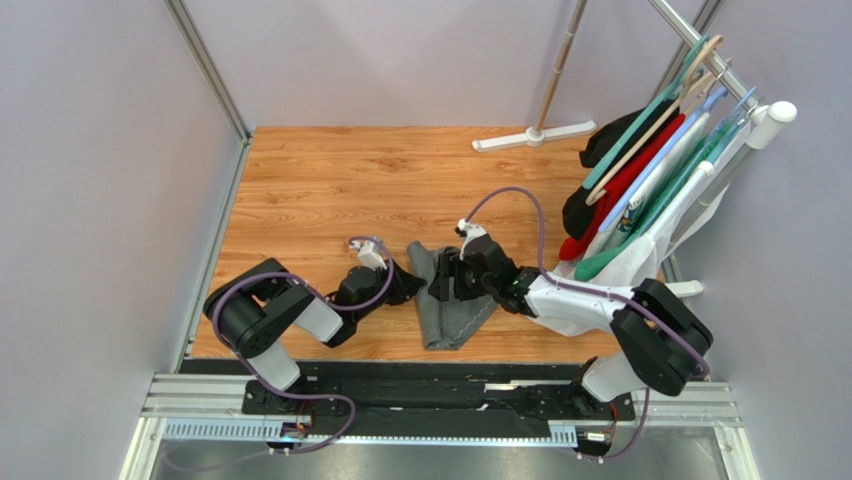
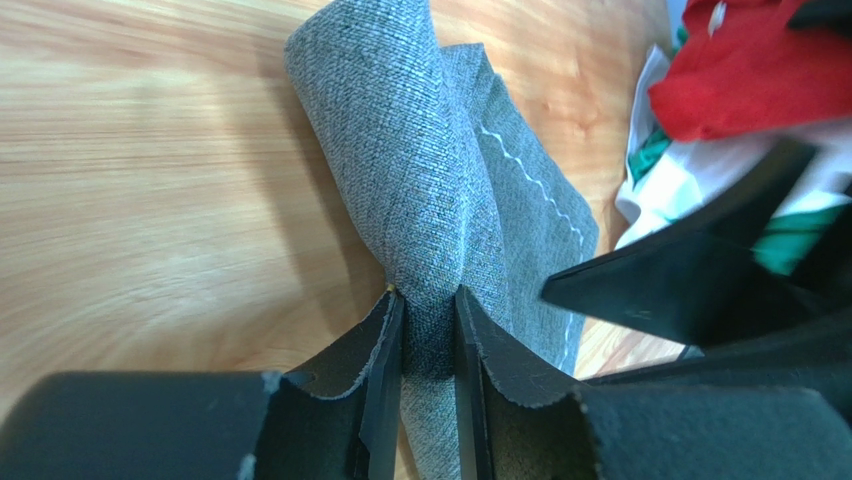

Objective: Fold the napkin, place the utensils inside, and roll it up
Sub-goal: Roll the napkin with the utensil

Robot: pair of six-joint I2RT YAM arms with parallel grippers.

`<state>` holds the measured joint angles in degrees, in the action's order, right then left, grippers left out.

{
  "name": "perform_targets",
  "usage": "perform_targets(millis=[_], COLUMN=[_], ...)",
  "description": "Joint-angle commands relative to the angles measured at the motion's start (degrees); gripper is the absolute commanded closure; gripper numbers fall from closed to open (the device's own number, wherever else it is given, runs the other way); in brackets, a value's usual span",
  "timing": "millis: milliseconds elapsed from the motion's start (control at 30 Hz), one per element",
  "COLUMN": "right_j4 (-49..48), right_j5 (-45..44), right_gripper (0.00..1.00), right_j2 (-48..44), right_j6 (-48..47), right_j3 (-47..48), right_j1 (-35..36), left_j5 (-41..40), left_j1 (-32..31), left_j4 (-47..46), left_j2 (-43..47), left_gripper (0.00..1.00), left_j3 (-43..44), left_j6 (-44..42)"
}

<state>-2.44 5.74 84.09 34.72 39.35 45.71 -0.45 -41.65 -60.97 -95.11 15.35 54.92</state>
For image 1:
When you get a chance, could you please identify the grey felt napkin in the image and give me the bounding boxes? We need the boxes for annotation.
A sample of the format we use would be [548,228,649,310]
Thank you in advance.
[407,241,497,351]

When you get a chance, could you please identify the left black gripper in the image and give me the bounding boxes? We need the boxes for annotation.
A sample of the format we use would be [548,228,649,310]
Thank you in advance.
[354,258,427,323]

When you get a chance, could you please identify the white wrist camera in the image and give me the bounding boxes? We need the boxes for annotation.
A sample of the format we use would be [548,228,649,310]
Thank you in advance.
[349,239,387,271]
[455,218,488,259]

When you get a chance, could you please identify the white clothes rack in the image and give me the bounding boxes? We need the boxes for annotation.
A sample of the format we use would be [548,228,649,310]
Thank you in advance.
[472,1,797,262]

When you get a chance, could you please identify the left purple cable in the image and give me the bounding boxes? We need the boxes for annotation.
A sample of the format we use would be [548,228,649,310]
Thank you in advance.
[210,235,397,457]

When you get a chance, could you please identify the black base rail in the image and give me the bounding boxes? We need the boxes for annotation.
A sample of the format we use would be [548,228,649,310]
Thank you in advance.
[241,361,636,439]

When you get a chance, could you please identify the black garment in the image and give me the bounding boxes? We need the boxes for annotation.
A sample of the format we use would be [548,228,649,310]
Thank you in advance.
[562,100,674,241]

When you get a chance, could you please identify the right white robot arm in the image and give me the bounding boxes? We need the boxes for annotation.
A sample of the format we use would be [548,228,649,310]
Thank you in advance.
[425,234,714,405]

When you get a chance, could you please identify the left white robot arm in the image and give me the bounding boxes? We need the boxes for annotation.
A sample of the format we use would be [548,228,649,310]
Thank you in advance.
[203,258,426,400]

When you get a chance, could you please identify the wooden hanger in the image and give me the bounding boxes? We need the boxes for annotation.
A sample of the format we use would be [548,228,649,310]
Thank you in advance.
[583,34,724,206]

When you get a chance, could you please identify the red garment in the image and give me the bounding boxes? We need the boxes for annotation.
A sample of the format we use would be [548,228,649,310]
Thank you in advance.
[559,113,687,262]

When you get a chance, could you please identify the white garment with green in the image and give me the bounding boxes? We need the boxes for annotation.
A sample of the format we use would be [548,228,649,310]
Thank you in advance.
[536,119,753,338]

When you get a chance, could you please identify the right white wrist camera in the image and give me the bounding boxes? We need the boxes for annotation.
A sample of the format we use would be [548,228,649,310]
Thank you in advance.
[455,218,488,259]

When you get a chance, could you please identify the light blue hanger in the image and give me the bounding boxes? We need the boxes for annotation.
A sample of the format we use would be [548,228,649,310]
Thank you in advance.
[598,87,728,233]

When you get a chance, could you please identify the teal hanger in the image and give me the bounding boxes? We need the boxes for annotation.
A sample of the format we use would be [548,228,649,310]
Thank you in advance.
[581,34,709,190]

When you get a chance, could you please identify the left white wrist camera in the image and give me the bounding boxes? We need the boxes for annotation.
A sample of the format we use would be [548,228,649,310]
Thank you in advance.
[349,239,387,271]

